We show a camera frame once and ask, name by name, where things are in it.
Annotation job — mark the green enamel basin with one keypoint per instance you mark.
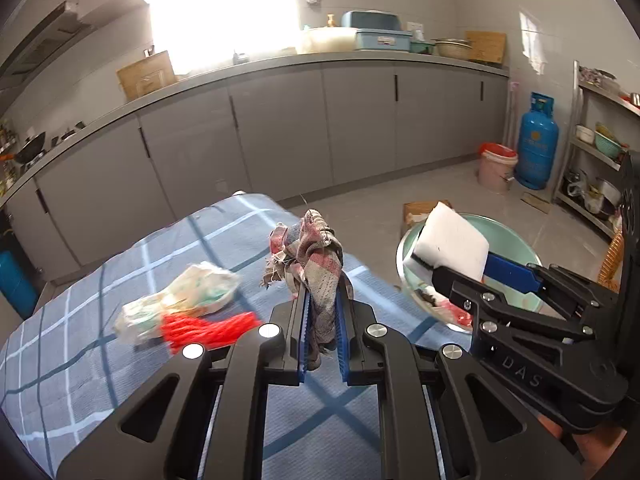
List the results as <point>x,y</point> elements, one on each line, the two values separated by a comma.
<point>515,249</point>

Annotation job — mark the blue plaid tablecloth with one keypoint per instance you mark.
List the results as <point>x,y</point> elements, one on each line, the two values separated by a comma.
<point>75,375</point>

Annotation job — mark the small green tub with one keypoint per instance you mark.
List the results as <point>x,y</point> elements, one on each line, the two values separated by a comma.
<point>421,47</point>

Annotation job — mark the white pipe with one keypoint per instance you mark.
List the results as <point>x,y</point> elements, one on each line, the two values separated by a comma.
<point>510,115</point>

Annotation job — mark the orange wicker object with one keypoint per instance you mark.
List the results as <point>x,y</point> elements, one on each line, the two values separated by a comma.
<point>612,260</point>

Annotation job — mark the metal shelf rack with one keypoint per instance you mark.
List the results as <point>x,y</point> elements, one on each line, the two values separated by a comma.
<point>575,110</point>

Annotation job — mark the white foam block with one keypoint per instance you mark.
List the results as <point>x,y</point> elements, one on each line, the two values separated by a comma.
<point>452,240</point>

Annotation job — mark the blue gas cylinder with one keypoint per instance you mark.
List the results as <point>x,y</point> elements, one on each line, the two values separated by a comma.
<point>537,145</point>
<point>15,280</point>

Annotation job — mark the wooden cutting board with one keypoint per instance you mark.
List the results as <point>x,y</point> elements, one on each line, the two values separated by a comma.
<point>147,77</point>
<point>486,47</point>

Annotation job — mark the spice rack with bottles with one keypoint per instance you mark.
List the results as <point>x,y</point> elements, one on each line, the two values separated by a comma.
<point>6,145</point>

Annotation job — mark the metal bowl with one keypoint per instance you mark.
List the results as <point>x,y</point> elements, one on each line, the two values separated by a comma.
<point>452,47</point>

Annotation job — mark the blue dish storage box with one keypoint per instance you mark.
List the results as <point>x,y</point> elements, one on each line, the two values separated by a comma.
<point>375,30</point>

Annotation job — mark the cardboard box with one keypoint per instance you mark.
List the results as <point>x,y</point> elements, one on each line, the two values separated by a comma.
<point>415,210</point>

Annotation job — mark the pink bucket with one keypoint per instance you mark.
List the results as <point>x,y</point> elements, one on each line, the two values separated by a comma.
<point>495,170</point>

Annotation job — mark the black gas stove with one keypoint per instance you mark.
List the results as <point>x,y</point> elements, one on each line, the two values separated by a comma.
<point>67,135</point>

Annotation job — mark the grey kitchen cabinets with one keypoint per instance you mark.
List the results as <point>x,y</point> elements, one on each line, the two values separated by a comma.
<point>350,120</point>

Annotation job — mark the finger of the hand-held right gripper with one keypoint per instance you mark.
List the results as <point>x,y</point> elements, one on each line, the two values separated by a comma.
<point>465,287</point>
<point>510,270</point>

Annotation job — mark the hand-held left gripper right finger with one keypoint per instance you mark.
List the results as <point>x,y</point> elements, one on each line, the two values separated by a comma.
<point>342,345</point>

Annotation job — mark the red mesh net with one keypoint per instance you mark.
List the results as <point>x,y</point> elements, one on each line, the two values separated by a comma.
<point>215,330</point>

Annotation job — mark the white plastic container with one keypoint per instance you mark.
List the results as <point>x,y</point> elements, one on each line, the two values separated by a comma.
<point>325,40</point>

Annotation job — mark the grey range hood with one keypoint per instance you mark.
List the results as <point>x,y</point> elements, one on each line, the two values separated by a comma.
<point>45,35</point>

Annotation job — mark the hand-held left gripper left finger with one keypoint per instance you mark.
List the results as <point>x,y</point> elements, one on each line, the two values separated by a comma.
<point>301,340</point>

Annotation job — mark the plaid rag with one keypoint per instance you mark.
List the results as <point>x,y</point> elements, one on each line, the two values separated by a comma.
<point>320,270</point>

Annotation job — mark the black wok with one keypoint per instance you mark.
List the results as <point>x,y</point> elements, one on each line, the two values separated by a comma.
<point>30,147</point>

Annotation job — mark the crumpled white wrapper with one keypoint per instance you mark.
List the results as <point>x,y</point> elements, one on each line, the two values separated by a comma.
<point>190,290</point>

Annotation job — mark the flat cardboard piece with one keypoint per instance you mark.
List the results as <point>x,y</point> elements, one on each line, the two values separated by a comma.
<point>535,199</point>

